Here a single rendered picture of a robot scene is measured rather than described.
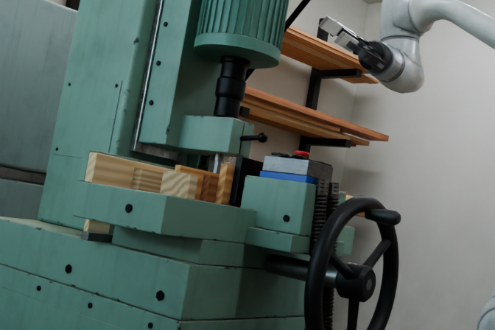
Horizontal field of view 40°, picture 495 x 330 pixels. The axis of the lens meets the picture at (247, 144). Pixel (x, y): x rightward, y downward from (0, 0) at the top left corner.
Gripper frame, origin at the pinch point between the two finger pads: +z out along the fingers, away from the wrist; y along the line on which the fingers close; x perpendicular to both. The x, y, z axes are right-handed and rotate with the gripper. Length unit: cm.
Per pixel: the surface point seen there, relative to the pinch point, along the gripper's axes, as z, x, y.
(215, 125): 27.6, -26.0, -11.3
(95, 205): 54, -40, -23
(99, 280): 46, -53, -28
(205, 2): 32.3, -9.7, 6.4
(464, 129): -321, -26, 94
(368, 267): 24, -21, -52
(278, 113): -202, -84, 139
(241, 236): 34, -32, -36
